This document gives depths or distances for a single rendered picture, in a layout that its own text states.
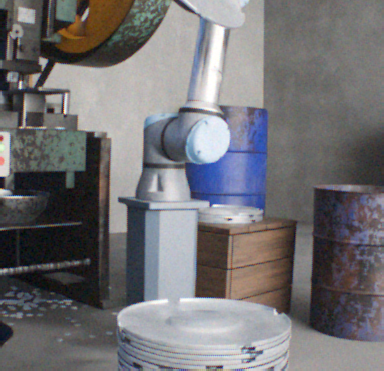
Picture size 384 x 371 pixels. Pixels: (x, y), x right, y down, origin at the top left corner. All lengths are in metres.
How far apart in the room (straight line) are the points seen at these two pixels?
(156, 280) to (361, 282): 0.66
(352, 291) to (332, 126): 3.25
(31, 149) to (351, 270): 1.11
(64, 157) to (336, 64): 3.36
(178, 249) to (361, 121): 3.47
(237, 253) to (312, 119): 3.33
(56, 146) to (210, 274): 0.68
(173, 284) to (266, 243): 0.50
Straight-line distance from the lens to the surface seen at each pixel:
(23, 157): 2.00
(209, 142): 1.50
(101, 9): 2.46
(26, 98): 2.08
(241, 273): 1.95
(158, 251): 1.59
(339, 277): 1.92
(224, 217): 2.00
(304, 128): 5.18
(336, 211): 1.89
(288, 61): 5.33
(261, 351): 0.92
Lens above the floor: 0.59
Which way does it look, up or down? 3 degrees down
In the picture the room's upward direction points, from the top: 2 degrees clockwise
